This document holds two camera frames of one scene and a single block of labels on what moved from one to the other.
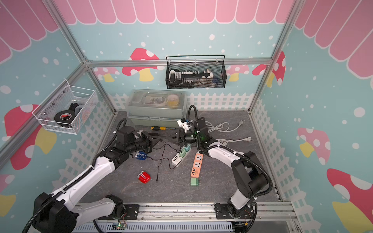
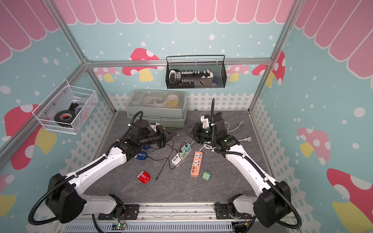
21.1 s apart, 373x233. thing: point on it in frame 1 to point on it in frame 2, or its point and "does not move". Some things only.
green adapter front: (194, 181) to (206, 175)
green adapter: (183, 153) does not move
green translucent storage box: (156, 107) does not move
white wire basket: (66, 110) does not move
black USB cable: (169, 162) does not move
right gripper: (180, 137) to (195, 131)
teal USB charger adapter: (188, 148) does not move
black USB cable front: (157, 178) to (172, 146)
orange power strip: (196, 166) does not move
